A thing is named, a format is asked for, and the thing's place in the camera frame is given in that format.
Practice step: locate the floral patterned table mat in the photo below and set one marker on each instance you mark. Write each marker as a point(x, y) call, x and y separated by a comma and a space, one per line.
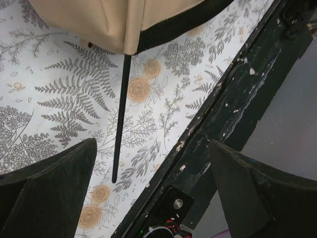
point(55, 93)

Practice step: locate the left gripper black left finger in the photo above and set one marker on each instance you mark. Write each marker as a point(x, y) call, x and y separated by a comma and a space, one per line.
point(45, 199)

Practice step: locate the beige fabric pet tent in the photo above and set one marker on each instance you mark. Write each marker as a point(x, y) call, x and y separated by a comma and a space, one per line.
point(128, 26)

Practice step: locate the black table front frame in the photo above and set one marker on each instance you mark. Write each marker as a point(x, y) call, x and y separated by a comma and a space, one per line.
point(183, 188)

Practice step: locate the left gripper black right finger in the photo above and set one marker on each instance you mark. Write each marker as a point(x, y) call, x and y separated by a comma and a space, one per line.
point(260, 201)

